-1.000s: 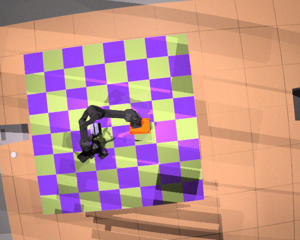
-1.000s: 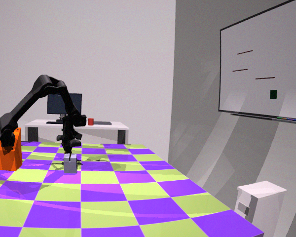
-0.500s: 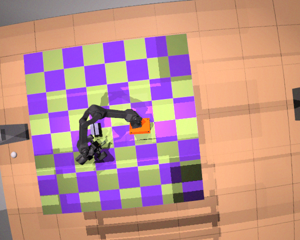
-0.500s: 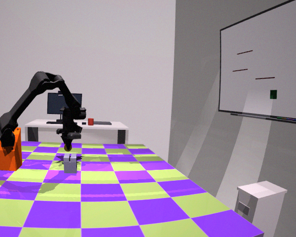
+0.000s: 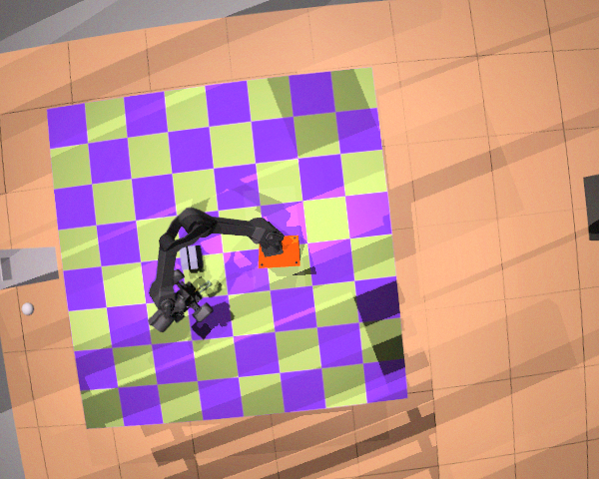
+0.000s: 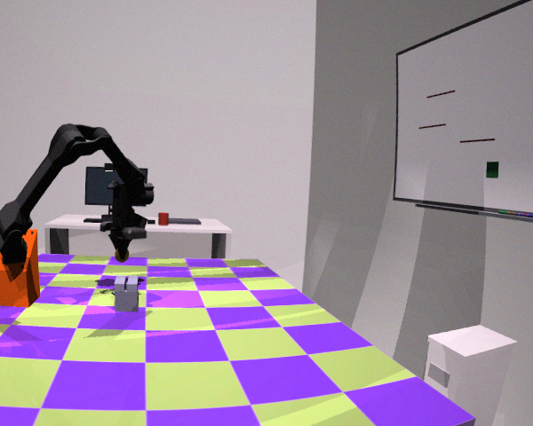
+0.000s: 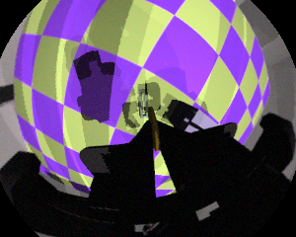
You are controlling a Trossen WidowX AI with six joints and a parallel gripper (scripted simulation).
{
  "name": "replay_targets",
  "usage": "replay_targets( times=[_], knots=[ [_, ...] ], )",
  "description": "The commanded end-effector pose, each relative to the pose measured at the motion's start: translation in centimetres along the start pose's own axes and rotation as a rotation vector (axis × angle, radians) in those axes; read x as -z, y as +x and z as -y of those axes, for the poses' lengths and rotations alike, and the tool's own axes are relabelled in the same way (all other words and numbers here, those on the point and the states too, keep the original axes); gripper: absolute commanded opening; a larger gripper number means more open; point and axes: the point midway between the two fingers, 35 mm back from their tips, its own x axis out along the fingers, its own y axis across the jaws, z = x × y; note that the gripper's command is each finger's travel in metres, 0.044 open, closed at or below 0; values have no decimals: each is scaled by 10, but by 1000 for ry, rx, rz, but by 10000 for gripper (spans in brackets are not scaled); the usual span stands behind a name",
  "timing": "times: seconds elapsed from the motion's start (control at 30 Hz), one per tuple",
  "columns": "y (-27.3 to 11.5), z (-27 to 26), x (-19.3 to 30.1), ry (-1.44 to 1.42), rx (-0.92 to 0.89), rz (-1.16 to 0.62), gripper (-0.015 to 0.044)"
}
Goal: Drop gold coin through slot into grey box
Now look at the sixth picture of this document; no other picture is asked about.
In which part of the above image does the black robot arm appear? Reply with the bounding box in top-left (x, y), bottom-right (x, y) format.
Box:
top-left (0, 123), bottom-right (154, 264)

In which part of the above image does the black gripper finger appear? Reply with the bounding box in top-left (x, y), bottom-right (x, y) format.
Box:
top-left (108, 234), bottom-right (120, 250)
top-left (115, 236), bottom-right (131, 259)

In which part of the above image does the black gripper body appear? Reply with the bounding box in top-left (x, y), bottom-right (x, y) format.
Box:
top-left (100, 205), bottom-right (147, 240)

